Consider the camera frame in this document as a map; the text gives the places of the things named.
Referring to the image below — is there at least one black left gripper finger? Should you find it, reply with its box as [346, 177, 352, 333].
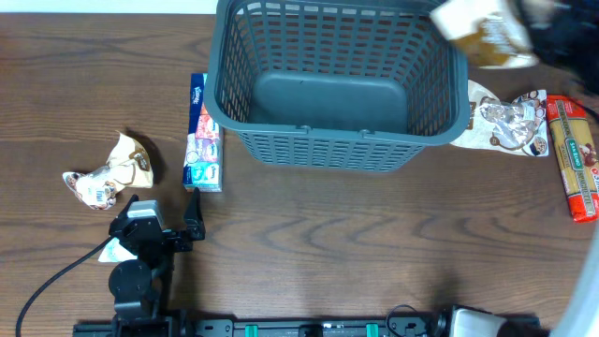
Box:
[183, 187, 206, 241]
[109, 195, 139, 236]

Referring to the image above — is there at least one cookie bag with clear window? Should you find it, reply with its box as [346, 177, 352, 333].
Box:
[452, 81, 549, 157]

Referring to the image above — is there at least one red spaghetti packet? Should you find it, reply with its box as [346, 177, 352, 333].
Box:
[547, 95, 598, 223]

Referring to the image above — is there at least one beige cookie bag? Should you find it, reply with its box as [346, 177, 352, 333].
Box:
[62, 133, 153, 210]
[430, 0, 538, 69]

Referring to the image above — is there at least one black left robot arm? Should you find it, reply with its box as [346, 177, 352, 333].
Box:
[109, 188, 206, 320]

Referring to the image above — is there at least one white paper label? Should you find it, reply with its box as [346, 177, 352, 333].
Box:
[98, 238, 138, 263]

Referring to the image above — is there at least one crumpled beige cookie bag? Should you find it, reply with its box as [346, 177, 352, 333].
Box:
[62, 133, 153, 210]

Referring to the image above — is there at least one Kleenex tissue multipack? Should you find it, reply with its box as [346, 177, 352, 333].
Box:
[183, 73, 223, 192]

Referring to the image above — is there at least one grey plastic basket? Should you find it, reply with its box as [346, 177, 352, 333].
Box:
[204, 0, 470, 172]

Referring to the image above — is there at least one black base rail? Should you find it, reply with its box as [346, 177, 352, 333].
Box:
[72, 313, 450, 337]

